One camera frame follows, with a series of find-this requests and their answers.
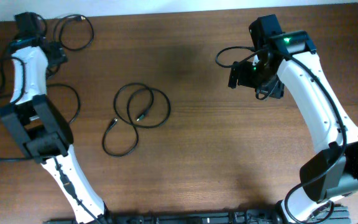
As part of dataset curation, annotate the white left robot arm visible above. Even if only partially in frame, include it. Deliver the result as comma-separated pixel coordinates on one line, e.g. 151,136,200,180
0,31,112,223

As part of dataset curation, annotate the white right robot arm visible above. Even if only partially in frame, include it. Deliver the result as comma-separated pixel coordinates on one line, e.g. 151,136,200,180
228,15,358,223

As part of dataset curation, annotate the black USB cable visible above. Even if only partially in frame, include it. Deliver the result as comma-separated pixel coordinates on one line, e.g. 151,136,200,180
45,14,95,125
101,82,172,158

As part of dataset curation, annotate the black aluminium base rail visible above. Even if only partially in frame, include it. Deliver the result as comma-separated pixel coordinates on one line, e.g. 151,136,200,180
43,205,352,224

